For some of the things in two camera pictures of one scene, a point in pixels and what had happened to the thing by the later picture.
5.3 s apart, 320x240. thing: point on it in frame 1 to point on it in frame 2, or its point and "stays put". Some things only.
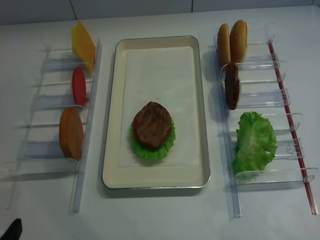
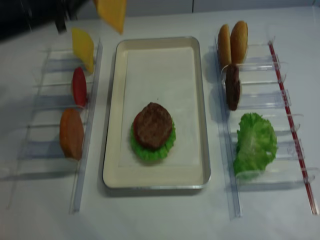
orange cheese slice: [85, 49] to [113, 12]
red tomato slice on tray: [134, 129] stays put
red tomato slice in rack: [79, 86] stays put
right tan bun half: [238, 41] stays put
